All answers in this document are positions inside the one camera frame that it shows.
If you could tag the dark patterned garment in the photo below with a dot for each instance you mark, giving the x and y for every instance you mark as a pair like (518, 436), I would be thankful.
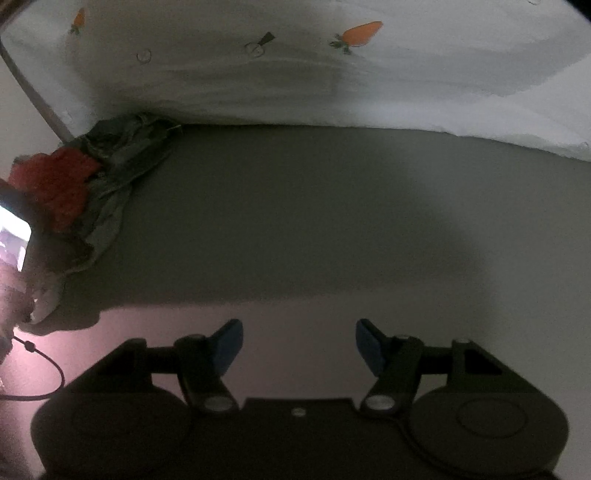
(128, 148)

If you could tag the smartphone with lit screen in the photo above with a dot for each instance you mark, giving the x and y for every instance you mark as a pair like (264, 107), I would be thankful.
(15, 235)

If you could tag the grey metal pole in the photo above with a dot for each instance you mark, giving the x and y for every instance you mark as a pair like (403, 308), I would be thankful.
(46, 112)

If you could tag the red knitted garment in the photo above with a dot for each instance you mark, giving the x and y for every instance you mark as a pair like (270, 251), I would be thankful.
(57, 182)

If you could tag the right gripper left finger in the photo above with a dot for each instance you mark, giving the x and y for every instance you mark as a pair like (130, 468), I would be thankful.
(203, 361)

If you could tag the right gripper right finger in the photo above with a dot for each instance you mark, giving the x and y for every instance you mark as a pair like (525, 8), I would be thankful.
(394, 361)

